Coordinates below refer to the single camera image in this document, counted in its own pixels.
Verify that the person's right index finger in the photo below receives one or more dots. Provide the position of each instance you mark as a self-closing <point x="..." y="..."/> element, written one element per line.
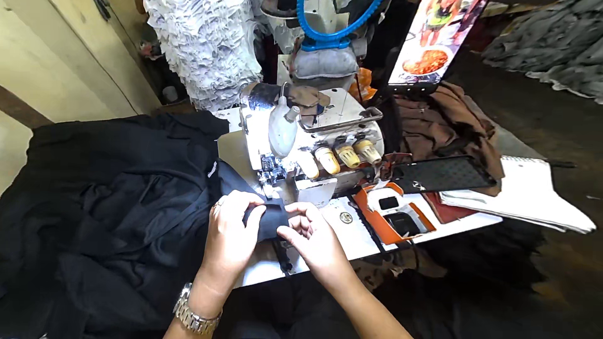
<point x="301" y="206"/>

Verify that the pile of black garments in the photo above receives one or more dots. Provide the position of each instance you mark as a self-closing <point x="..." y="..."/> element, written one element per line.
<point x="108" y="197"/>

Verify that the pile of white fabric pieces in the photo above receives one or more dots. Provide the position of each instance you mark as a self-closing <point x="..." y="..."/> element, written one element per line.
<point x="202" y="47"/>

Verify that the heap of dark fabric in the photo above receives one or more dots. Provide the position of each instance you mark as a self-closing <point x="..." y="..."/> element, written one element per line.
<point x="480" y="268"/>

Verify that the round gold-black sticker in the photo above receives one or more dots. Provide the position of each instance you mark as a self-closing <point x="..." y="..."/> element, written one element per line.
<point x="346" y="217"/>

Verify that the white cup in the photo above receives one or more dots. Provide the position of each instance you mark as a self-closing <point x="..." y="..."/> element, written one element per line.
<point x="170" y="94"/>

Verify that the person's left index finger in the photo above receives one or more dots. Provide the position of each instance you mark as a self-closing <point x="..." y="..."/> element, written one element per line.
<point x="245" y="197"/>

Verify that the orange cardboard box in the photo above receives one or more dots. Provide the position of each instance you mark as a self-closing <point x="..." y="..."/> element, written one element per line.
<point x="372" y="221"/>

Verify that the black phone with lit screen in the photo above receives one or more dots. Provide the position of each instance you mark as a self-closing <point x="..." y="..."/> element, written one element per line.
<point x="424" y="42"/>

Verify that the grey padded cushion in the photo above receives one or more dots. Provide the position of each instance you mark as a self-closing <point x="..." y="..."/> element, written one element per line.
<point x="325" y="63"/>

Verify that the person's right forearm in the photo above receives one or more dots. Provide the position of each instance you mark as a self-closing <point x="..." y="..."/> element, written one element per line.
<point x="370" y="308"/>

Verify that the person's left thumb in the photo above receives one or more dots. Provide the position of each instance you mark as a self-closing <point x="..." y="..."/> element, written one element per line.
<point x="253" y="222"/>

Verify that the person's right hand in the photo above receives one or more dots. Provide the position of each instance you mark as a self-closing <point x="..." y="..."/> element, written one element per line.
<point x="322" y="249"/>

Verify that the dark red translucent object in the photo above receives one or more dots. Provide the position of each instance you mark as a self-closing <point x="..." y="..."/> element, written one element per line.
<point x="397" y="160"/>

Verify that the pile of grey fabric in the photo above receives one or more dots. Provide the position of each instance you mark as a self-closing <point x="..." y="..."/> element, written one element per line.
<point x="560" y="42"/>

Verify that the flat black case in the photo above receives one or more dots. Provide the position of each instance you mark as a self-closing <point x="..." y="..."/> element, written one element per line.
<point x="447" y="175"/>

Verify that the white device, black window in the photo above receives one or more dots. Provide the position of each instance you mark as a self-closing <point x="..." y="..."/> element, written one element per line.
<point x="377" y="195"/>

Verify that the white spiral notebook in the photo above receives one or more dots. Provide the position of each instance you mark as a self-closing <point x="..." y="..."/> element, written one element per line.
<point x="532" y="197"/>

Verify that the person's left fingers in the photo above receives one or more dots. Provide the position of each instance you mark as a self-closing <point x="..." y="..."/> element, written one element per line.
<point x="217" y="208"/>

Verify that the person's right thumb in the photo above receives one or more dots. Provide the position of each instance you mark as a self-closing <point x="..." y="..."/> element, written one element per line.
<point x="290" y="235"/>

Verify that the black rounded item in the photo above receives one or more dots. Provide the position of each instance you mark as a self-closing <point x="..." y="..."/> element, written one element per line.
<point x="403" y="224"/>

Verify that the dark red booklet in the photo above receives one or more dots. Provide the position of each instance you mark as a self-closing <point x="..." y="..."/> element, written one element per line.
<point x="443" y="209"/>

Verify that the black fabric piece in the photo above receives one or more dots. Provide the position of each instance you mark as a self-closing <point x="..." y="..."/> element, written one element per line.
<point x="273" y="221"/>

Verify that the white overlock sewing machine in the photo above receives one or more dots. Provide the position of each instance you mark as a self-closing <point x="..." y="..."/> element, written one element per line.
<point x="256" y="122"/>

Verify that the brown rag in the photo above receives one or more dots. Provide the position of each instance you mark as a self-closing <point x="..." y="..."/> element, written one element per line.
<point x="308" y="98"/>

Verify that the person's left forearm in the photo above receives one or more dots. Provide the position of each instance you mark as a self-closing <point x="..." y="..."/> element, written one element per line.
<point x="198" y="306"/>

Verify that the person's right fingers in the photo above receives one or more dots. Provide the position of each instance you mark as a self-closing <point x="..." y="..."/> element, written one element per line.
<point x="304" y="226"/>

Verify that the person's legs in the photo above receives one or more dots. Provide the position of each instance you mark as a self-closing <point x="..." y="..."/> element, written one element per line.
<point x="278" y="310"/>

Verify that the orange plastic bag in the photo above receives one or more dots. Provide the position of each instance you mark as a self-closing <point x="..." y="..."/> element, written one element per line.
<point x="362" y="85"/>

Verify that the person's left hand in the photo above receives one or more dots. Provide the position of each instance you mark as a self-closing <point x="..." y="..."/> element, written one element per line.
<point x="228" y="242"/>

